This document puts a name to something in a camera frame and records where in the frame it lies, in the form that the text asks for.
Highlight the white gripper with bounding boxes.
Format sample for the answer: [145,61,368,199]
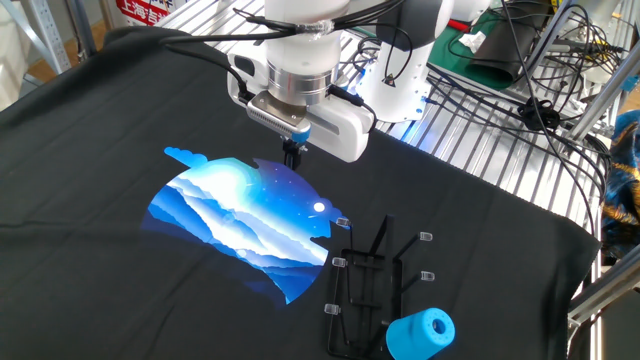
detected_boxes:
[227,49,377,171]

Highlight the blue plastic cup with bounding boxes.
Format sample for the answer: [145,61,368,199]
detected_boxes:
[385,306,457,360]

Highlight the green mat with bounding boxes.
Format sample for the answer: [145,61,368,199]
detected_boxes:
[427,9,516,92]

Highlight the black cloth with blue print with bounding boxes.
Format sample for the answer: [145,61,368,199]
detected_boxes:
[0,25,603,360]

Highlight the red white sign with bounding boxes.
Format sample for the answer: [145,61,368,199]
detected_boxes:
[114,0,176,27]

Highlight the white crumpled paper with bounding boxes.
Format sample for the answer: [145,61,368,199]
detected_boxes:
[457,30,489,54]

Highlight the black rolled mat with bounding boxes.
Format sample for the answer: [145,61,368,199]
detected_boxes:
[464,4,549,86]

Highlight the blue gold patterned cloth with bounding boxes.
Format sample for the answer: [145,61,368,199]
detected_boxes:
[599,110,640,266]

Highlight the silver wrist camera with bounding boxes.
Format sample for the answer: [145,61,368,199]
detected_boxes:
[244,90,312,145]

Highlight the black camera cable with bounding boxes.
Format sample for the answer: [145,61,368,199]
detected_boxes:
[159,5,321,105]

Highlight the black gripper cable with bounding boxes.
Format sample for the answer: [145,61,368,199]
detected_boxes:
[327,84,379,134]

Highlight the black wire cup rack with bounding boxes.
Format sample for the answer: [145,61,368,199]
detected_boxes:
[323,213,435,360]

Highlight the dark grey metal post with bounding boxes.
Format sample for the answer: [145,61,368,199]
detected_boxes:
[67,0,99,59]

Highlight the black round cable adapter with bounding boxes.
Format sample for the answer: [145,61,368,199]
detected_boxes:
[516,97,562,132]

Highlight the grey perforated metal post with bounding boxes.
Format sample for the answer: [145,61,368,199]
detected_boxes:
[19,0,71,75]

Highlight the aluminium frame post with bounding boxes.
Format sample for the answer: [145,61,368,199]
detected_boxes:
[567,49,640,144]

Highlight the aluminium frame bar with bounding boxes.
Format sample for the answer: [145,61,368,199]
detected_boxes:
[567,259,640,326]

